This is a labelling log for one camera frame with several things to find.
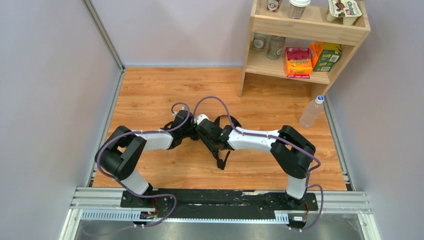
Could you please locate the orange pink sponge box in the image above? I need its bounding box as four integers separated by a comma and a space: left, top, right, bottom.
284, 47, 313, 79

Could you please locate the red white can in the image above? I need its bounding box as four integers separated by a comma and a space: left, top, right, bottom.
266, 0, 282, 13

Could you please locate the glass jar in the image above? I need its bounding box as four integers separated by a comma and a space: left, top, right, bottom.
267, 35, 286, 60
251, 32, 268, 52

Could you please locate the wooden shelf unit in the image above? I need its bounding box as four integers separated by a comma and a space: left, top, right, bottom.
239, 0, 371, 98

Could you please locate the aluminium frame rail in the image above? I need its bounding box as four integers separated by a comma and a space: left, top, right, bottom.
59, 187, 381, 240

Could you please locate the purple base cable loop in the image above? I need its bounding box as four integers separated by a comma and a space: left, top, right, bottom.
124, 193, 178, 229

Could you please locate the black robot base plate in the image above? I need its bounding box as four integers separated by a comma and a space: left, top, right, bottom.
120, 188, 319, 220

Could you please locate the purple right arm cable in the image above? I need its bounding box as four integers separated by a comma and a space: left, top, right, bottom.
193, 96, 324, 200

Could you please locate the clear cup with lid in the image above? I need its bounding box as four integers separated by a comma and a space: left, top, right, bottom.
288, 0, 311, 20

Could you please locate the glass jar right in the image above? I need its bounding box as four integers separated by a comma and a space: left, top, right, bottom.
267, 35, 286, 60

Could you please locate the yogurt cup multipack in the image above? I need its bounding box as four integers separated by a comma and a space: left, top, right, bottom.
326, 0, 362, 26

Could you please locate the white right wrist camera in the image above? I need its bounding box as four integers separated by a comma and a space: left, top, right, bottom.
194, 114, 210, 125

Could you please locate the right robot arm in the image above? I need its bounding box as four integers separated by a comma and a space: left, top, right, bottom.
195, 117, 316, 208

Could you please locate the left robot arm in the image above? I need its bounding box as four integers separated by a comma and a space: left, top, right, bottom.
94, 110, 196, 205

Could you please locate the glass jar left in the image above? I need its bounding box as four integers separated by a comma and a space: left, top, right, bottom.
251, 32, 268, 52

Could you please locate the green orange carton box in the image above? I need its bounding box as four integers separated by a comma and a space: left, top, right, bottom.
308, 41, 342, 72

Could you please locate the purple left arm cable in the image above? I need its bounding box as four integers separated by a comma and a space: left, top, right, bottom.
96, 102, 192, 199

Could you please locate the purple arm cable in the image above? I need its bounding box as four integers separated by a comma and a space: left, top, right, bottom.
96, 102, 192, 199
193, 96, 324, 200

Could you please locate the clear plastic water bottle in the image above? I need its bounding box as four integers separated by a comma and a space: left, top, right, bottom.
299, 95, 325, 128

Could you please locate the black folding umbrella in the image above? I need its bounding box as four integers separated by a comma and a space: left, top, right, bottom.
204, 115, 242, 170

